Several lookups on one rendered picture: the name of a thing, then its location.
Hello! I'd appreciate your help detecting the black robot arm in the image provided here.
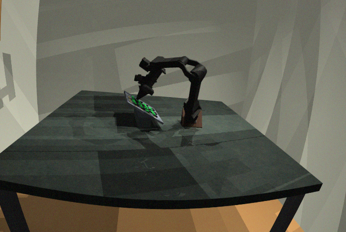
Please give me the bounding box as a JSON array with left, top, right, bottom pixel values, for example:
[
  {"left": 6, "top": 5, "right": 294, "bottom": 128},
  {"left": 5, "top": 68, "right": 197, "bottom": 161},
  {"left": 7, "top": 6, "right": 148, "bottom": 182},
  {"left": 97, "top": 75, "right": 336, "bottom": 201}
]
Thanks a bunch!
[{"left": 134, "top": 56, "right": 207, "bottom": 123}]

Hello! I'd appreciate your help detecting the grey switch panel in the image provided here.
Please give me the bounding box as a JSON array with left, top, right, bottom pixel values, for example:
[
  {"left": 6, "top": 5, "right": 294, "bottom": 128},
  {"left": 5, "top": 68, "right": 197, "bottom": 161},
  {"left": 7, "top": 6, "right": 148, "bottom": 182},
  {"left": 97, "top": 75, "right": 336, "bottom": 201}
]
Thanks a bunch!
[{"left": 124, "top": 91, "right": 164, "bottom": 127}]

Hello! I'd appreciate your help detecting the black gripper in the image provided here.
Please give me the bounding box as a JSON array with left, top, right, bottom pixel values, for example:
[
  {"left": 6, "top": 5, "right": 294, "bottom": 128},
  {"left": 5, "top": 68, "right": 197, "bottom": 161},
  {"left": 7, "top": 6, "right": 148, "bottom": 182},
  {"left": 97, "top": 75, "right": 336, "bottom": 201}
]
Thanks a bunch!
[{"left": 136, "top": 74, "right": 157, "bottom": 100}]

